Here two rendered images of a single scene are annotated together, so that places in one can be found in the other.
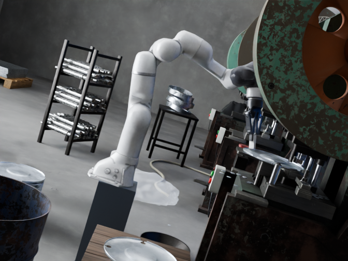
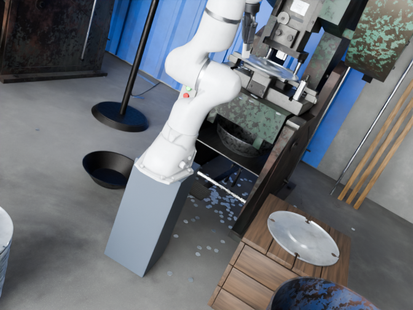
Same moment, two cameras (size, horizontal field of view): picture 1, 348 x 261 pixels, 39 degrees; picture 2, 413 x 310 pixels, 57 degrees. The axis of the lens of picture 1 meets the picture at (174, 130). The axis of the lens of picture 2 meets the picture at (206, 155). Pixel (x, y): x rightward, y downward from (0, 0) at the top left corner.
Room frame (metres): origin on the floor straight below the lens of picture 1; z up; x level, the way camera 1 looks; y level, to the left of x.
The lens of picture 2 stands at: (1.82, 1.30, 1.09)
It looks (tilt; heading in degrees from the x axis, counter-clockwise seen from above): 25 degrees down; 286
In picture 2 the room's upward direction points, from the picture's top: 23 degrees clockwise
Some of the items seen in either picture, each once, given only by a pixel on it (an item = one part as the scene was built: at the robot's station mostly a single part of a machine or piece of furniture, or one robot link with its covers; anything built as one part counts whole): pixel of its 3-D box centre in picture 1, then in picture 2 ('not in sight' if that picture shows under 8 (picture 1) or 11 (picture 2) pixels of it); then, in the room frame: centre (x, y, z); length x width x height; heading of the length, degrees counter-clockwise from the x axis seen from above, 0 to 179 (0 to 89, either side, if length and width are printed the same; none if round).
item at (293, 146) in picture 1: (306, 151); (284, 50); (2.22, -0.61, 0.86); 0.20 x 0.16 x 0.05; 177
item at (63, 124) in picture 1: (79, 98); not in sight; (4.39, 0.91, 0.48); 0.46 x 0.43 x 0.95; 67
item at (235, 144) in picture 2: not in sight; (243, 138); (2.22, -0.60, 0.36); 0.34 x 0.34 x 0.10
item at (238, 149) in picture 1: (258, 169); (260, 80); (2.23, -0.43, 0.72); 0.25 x 0.14 x 0.14; 87
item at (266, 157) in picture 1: (273, 159); (269, 66); (2.23, -0.48, 0.78); 0.29 x 0.29 x 0.01
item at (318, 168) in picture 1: (317, 171); (297, 67); (2.14, -0.66, 0.81); 0.02 x 0.02 x 0.14
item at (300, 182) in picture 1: (304, 181); (305, 85); (2.05, -0.60, 0.76); 0.17 x 0.06 x 0.10; 177
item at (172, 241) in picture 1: (163, 248); (111, 173); (2.66, -0.15, 0.04); 0.30 x 0.30 x 0.07
